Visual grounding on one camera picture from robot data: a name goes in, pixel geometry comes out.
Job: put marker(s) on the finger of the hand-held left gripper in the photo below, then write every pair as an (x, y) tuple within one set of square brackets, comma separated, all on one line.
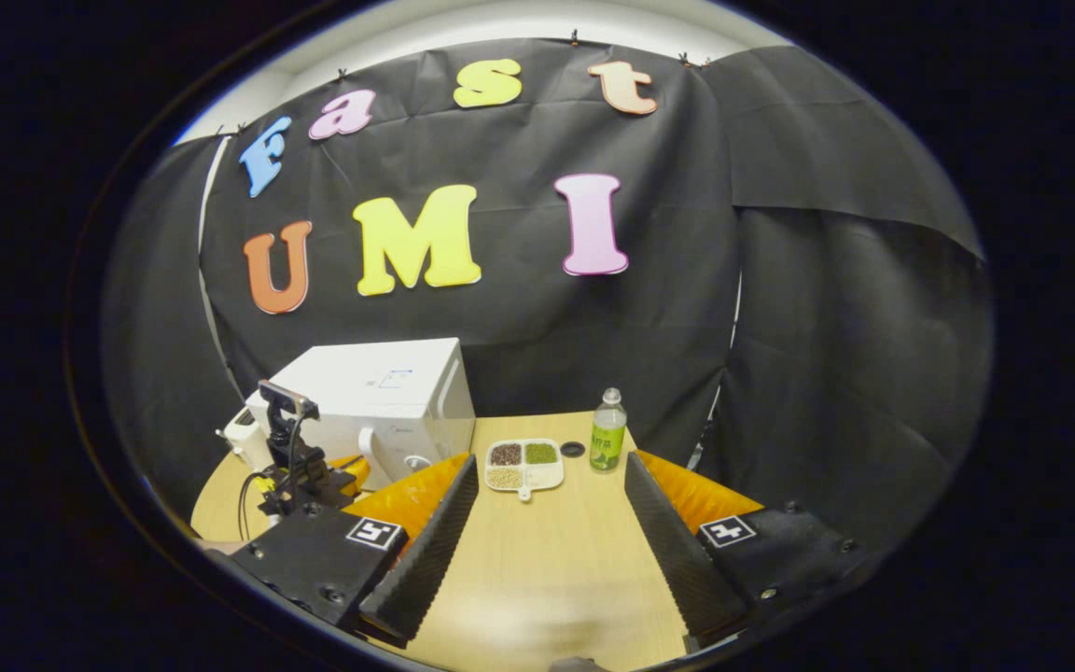
[(353, 474)]

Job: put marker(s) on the white toaster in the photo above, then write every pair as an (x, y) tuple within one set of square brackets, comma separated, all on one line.
[(244, 439)]

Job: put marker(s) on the green label drink bottle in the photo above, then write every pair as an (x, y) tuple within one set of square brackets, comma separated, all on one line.
[(607, 443)]

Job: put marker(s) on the white divided dish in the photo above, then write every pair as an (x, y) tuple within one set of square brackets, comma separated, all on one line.
[(545, 476)]

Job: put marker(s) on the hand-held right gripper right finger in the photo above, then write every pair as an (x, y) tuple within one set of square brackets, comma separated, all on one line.
[(677, 551)]

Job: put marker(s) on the dark red beans pile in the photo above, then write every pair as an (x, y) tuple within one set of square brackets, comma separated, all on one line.
[(506, 454)]

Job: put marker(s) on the yellow beans pile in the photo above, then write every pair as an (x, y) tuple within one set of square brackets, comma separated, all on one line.
[(504, 477)]

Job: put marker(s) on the white microwave oven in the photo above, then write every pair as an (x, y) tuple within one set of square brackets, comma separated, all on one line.
[(379, 383)]

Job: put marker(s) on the black backdrop cloth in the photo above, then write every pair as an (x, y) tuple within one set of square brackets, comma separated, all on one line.
[(827, 373)]

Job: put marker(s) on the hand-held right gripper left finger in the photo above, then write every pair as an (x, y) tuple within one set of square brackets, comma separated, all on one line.
[(430, 551)]

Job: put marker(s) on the green beans pile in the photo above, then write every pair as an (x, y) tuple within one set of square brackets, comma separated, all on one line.
[(540, 453)]

